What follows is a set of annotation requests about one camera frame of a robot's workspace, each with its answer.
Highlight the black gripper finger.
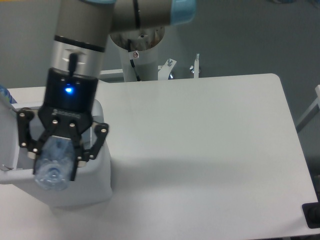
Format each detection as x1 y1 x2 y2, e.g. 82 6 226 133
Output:
16 107 54 175
66 121 110 182

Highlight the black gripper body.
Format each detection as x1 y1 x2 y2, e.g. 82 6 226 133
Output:
38 68 98 138

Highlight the clear plastic water bottle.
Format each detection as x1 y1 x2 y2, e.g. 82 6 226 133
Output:
34 136 75 191

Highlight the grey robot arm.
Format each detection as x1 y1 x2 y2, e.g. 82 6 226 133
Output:
16 0 197 181

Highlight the white trash can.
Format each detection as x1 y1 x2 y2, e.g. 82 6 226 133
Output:
0 102 112 207

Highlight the blue patterned object left edge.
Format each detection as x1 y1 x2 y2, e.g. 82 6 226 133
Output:
0 85 17 104

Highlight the black device at table edge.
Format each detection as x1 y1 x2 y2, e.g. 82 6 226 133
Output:
302 202 320 229

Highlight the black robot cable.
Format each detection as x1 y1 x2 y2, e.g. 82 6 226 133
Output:
126 38 142 82

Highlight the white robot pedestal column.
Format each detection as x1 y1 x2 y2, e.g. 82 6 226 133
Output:
110 26 165 82

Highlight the white bracket with bolts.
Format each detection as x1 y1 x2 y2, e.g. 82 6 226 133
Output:
99 53 201 82

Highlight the white frame at right edge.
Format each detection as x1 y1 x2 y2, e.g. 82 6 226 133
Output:
295 85 320 133

